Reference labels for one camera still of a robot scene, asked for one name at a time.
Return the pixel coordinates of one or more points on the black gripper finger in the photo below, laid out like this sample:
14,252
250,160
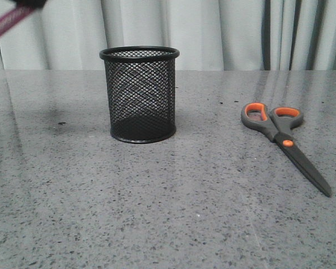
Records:
34,4

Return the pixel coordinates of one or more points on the pink marker pen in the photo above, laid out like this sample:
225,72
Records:
13,17

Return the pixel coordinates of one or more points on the grey orange scissors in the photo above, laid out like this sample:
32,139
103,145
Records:
277,126

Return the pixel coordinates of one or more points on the black mesh pen cup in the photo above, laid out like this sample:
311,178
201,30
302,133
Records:
140,83

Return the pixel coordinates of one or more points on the light grey curtain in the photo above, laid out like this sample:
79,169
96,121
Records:
210,35

